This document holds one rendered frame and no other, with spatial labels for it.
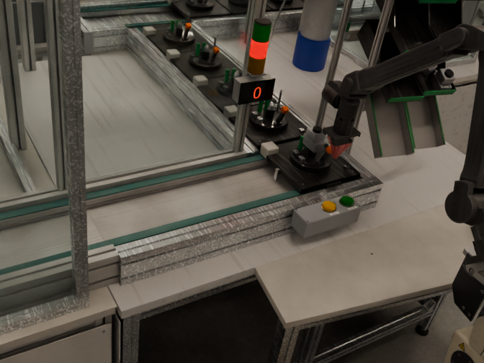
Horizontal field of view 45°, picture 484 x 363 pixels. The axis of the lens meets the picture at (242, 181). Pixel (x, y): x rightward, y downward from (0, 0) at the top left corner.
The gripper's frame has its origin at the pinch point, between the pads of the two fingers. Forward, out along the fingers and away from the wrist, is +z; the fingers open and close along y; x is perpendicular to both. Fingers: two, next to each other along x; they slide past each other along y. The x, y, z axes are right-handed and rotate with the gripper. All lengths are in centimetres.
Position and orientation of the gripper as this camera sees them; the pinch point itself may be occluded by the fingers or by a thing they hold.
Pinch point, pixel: (335, 155)
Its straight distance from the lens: 182.4
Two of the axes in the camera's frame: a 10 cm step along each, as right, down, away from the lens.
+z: -1.4, 8.0, 5.9
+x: 5.2, 5.6, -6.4
